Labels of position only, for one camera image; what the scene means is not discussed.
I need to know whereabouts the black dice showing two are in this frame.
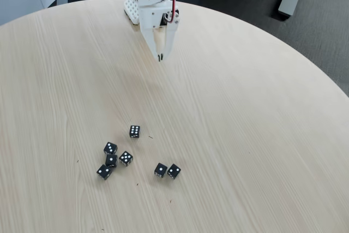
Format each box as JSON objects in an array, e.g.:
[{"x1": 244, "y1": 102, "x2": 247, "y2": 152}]
[{"x1": 167, "y1": 163, "x2": 182, "y2": 180}]

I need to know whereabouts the black dice with white pips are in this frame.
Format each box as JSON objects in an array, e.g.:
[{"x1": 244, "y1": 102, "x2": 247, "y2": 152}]
[{"x1": 105, "y1": 154, "x2": 118, "y2": 168}]

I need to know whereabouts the black dice showing three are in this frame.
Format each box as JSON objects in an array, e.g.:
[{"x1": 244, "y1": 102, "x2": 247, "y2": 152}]
[{"x1": 103, "y1": 141, "x2": 118, "y2": 155}]

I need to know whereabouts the black dice showing five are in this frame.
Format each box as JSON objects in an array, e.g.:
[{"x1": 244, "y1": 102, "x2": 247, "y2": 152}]
[{"x1": 118, "y1": 150, "x2": 134, "y2": 166}]

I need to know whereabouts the black dice showing six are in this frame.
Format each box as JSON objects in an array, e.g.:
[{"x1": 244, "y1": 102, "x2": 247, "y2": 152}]
[{"x1": 129, "y1": 125, "x2": 141, "y2": 139}]

